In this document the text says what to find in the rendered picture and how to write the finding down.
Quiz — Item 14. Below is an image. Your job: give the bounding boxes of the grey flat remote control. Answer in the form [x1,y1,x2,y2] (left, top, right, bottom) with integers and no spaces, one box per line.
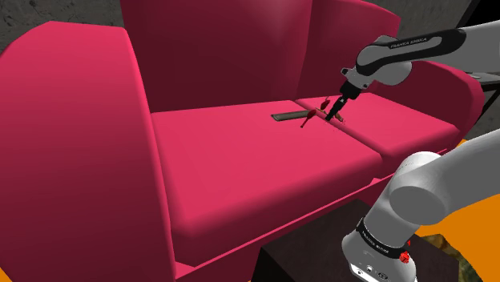
[271,109,313,123]

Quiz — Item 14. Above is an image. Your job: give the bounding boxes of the pink sofa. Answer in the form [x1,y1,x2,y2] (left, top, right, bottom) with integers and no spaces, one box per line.
[0,0,486,282]

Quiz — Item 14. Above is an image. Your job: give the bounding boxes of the dark side table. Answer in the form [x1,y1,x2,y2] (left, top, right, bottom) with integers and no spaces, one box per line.
[463,71,500,120]

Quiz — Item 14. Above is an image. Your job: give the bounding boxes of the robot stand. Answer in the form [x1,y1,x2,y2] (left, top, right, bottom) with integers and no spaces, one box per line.
[253,197,460,282]

